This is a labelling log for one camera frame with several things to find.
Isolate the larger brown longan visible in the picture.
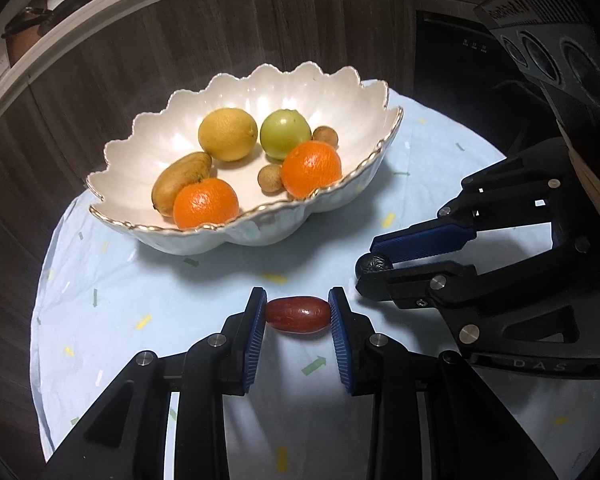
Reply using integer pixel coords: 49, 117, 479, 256
312, 126, 339, 148

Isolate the white scalloped ceramic bowl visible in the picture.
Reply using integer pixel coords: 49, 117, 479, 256
86, 62, 404, 256

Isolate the black frying pan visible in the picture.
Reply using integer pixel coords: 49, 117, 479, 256
2, 0, 93, 39

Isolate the light blue patterned tablecloth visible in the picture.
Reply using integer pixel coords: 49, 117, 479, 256
29, 77, 600, 480

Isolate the yellow-brown mango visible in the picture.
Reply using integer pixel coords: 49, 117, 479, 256
151, 152, 212, 217

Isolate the green round fruit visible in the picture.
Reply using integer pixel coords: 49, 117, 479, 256
260, 110, 312, 160

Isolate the yellow lemon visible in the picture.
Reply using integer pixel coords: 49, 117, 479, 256
198, 107, 258, 162

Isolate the red grape tomato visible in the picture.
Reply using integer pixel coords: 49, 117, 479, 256
265, 296, 332, 335

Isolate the orange mandarin with stem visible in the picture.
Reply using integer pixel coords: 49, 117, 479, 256
172, 178, 239, 230

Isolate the smaller brown longan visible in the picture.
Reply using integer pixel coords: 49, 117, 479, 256
257, 164, 284, 195

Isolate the dark blueberry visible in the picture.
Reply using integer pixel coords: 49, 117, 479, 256
355, 252, 393, 276

